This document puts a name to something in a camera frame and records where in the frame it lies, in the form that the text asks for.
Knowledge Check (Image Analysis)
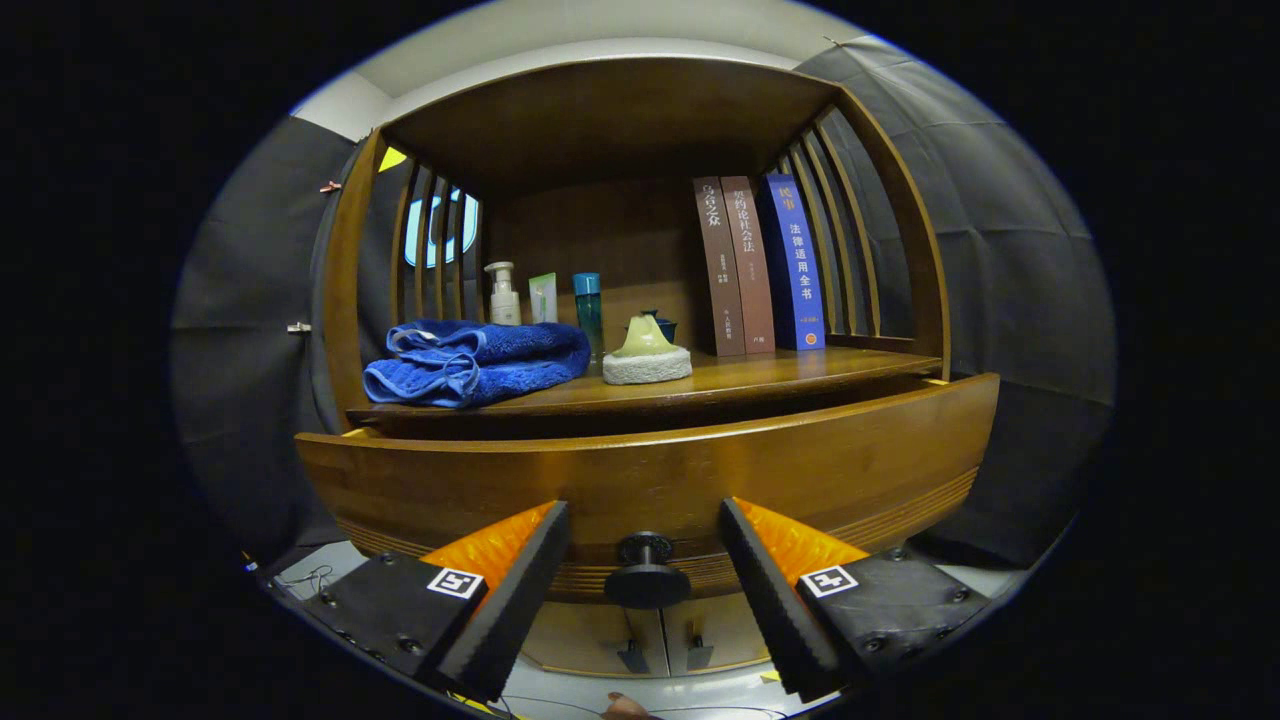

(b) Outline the white pump bottle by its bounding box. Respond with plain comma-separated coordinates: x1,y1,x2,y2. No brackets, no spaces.
484,262,522,327

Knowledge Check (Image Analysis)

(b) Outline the wooden countertop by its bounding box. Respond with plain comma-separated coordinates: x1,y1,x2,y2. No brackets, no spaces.
347,345,943,421

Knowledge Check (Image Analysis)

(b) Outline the wooden drawer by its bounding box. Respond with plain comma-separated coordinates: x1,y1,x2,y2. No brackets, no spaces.
295,373,1001,603

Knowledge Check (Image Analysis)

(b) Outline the dark brown book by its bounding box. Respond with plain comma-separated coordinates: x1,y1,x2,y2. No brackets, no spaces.
693,177,747,358

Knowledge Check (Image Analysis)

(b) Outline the blue folded towel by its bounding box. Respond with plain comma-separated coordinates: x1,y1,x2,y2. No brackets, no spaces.
362,319,592,409

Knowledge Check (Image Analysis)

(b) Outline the blue book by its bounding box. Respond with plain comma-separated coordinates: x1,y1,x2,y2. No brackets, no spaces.
757,173,827,352

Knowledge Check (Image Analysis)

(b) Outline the black drawer knob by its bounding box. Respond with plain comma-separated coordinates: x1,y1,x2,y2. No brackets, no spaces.
604,532,692,610

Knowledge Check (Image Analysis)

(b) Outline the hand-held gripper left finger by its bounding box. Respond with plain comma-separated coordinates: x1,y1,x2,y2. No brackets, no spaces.
303,500,571,703

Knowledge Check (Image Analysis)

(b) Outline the green white oval sponge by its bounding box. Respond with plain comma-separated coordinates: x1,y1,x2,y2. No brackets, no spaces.
602,314,693,386

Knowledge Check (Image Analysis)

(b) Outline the wooden cabinet door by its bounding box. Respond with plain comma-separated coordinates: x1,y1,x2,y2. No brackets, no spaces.
660,595,776,673
520,600,669,678

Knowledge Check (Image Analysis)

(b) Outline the teal capped bottle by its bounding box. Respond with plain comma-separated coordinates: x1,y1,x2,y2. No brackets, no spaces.
573,273,604,363

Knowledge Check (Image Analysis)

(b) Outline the wooden cabinet with slatted shelf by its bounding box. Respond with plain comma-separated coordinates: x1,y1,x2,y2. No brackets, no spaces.
320,55,951,681

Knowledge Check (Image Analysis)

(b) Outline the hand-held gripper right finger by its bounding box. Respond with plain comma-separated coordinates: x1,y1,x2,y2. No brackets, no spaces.
718,497,991,703

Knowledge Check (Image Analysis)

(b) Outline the reddish brown book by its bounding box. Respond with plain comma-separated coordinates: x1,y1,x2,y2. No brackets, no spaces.
721,176,777,355

